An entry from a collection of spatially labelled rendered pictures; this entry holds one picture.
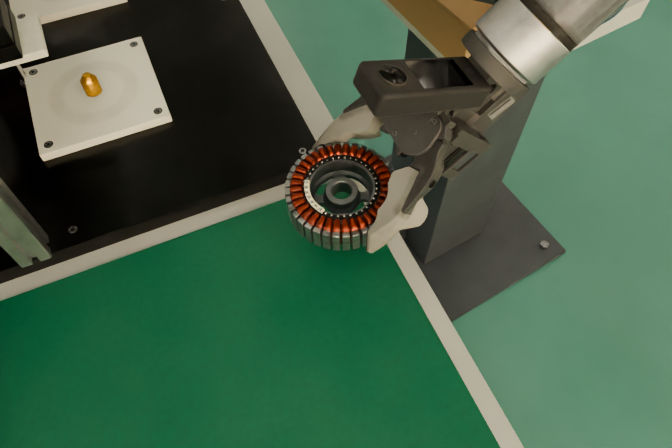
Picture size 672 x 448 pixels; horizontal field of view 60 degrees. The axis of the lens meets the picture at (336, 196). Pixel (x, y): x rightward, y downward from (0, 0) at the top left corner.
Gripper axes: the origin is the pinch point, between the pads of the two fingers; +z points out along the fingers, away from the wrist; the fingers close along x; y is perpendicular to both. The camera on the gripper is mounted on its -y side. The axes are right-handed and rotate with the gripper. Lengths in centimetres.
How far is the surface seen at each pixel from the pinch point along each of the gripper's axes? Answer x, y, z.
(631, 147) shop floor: 30, 133, -19
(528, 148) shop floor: 41, 114, 0
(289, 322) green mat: -8.0, -1.5, 10.5
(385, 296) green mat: -9.4, 5.4, 3.4
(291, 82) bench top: 22.6, 7.5, 2.0
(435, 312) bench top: -12.9, 8.2, 0.8
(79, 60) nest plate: 34.0, -11.7, 17.0
